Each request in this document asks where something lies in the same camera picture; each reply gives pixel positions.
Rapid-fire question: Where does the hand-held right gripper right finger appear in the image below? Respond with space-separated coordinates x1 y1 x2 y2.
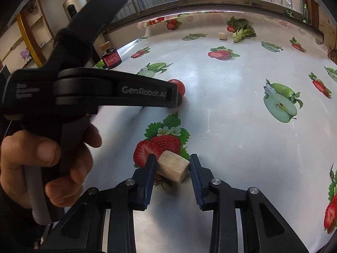
189 153 310 253

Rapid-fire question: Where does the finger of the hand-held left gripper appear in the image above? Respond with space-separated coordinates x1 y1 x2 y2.
168 81 183 108

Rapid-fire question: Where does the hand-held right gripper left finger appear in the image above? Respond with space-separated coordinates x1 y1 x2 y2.
39 153 158 253

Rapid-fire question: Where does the red tomato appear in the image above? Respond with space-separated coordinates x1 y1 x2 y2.
168 79 186 97

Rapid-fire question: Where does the person's left hand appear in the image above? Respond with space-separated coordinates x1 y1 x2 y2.
0 123 102 209

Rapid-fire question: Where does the black can red label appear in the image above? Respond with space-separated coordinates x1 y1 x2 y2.
101 47 122 70

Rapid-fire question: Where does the fruit print tablecloth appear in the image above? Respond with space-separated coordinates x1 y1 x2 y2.
87 11 337 253

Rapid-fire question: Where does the tall standing air conditioner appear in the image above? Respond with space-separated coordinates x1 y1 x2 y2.
62 0 88 22

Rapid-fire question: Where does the yellow framed wall shelf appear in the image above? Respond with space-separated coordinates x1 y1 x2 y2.
14 0 56 69

